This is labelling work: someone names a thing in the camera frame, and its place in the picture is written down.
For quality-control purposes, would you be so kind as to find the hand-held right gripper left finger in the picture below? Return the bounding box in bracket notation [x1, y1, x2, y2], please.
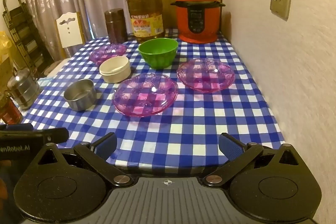
[37, 133, 134, 187]

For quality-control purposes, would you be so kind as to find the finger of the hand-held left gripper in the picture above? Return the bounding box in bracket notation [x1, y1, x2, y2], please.
[5, 123, 34, 132]
[33, 127, 69, 144]

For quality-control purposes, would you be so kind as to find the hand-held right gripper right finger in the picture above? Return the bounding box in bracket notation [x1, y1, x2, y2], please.
[202, 133, 300, 187]

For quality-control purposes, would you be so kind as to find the stainless steel bowl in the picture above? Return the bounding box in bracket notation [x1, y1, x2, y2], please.
[64, 79, 96, 111]

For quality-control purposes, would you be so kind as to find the purple transparent plate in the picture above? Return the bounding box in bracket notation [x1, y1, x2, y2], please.
[112, 73, 179, 117]
[89, 44, 127, 64]
[177, 58, 235, 93]

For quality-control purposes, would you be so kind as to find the cream plastic bowl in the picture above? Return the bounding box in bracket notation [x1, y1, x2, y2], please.
[99, 56, 131, 83]

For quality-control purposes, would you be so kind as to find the green plastic bowl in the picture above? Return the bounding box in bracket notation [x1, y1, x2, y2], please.
[138, 38, 178, 69]

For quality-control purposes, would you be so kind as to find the red tin can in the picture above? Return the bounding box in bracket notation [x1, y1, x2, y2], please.
[0, 94, 23, 125]

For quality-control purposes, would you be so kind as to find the stacked stainless steel container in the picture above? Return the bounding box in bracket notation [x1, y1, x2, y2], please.
[7, 68, 42, 110]

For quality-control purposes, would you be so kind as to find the blue white checked tablecloth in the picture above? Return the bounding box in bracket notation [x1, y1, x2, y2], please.
[21, 29, 286, 169]

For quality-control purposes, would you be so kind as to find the light blue cloth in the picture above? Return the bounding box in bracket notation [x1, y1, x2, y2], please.
[37, 77, 54, 88]

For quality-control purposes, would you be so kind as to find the white wooden chair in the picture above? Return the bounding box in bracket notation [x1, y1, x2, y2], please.
[43, 11, 85, 76]

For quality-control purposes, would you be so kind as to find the dark brown jar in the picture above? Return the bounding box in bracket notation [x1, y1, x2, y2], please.
[104, 8, 128, 44]

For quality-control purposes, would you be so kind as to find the red electric pressure cooker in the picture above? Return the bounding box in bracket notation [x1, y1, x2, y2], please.
[171, 0, 226, 44]

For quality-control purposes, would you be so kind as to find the large cooking oil bottle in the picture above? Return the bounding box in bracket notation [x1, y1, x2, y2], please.
[127, 0, 164, 44]

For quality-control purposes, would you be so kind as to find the beige wall socket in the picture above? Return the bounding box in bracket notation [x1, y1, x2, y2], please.
[270, 0, 293, 21]

